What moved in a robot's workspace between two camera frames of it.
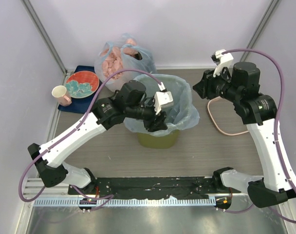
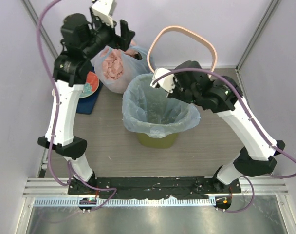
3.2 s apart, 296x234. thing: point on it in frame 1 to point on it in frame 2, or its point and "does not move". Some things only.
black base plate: [156, 186] does not move
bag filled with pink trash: [124, 53] does not move
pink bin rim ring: [240, 132] to [177, 28]
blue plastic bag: [182, 114] does not move
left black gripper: [157, 124] to [121, 42]
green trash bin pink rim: [159, 142] does not move
